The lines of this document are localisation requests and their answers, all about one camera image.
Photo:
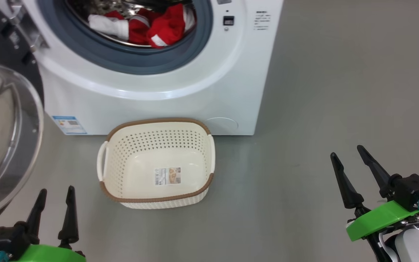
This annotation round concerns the blue energy label sticker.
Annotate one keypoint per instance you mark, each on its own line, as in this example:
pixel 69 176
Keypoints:
pixel 69 125

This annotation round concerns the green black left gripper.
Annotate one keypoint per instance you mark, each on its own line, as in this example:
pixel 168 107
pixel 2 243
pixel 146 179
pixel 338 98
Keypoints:
pixel 46 254

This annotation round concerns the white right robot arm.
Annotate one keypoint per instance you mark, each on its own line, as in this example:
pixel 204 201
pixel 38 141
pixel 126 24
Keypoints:
pixel 416 247

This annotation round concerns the white front-load washing machine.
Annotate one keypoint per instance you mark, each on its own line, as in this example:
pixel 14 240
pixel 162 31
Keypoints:
pixel 158 98

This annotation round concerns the red and white garment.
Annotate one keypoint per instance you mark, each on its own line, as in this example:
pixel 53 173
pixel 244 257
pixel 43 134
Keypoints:
pixel 166 25

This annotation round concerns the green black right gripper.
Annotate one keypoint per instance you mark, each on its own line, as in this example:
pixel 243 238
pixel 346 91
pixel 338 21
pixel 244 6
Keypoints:
pixel 380 218

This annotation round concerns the paper product label sticker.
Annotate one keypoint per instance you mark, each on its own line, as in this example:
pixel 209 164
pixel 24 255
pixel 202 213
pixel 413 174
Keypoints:
pixel 167 176

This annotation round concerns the cream perforated basket brown rim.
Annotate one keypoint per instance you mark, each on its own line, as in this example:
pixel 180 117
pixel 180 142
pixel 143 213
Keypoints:
pixel 140 178

